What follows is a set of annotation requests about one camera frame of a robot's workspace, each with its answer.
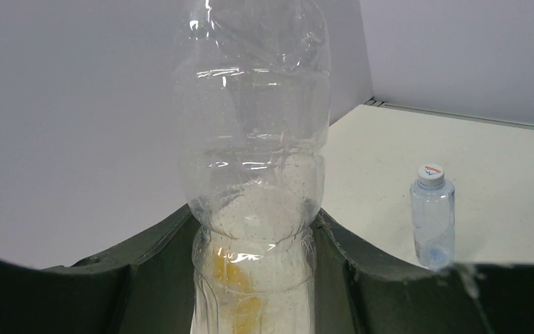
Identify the small clear bottle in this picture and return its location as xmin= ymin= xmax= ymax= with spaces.
xmin=410 ymin=178 xmax=455 ymax=271

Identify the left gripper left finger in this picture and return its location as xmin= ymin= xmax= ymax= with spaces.
xmin=0 ymin=206 xmax=200 ymax=333

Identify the yellow juice bottle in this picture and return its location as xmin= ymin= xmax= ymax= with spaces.
xmin=211 ymin=248 xmax=264 ymax=333

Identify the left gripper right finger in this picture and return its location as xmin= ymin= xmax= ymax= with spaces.
xmin=311 ymin=211 xmax=534 ymax=333

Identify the white red cap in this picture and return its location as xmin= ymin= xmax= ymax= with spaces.
xmin=417 ymin=164 xmax=445 ymax=187

